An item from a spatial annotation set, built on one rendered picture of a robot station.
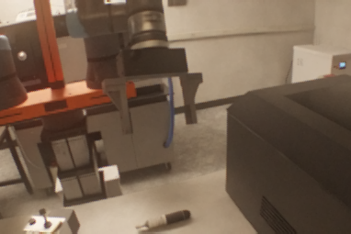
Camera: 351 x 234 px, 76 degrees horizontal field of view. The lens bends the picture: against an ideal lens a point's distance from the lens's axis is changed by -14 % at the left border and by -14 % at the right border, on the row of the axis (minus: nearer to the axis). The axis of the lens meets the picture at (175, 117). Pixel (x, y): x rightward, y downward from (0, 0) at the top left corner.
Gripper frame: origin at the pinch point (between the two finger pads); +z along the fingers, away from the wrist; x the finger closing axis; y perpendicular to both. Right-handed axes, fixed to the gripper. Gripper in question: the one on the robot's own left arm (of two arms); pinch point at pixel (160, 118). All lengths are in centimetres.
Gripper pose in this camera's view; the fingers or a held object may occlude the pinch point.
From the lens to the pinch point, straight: 49.5
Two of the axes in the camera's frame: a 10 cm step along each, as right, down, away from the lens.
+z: 1.4, 9.9, 0.0
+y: 4.2, -0.6, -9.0
